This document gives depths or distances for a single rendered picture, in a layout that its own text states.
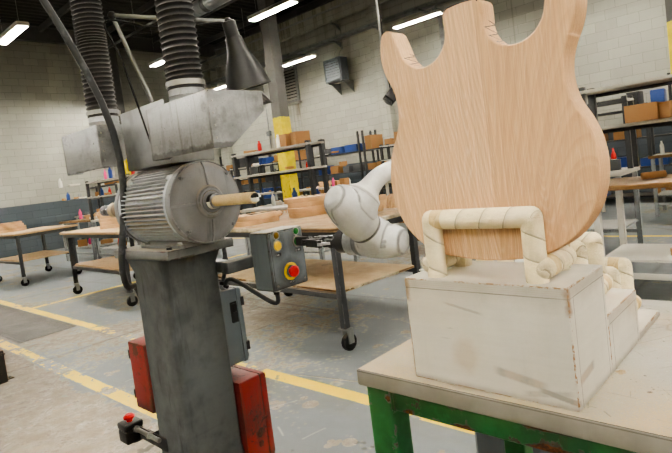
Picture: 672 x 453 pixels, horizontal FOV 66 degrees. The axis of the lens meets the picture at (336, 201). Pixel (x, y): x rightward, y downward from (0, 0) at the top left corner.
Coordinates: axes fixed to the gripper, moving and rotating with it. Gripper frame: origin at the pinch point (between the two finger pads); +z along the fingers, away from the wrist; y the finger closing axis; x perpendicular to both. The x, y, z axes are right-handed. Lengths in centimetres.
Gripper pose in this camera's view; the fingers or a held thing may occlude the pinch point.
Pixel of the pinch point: (304, 241)
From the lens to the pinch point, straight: 178.5
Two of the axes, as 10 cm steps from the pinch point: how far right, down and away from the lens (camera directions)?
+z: -7.3, 0.5, 6.8
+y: 6.7, -1.3, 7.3
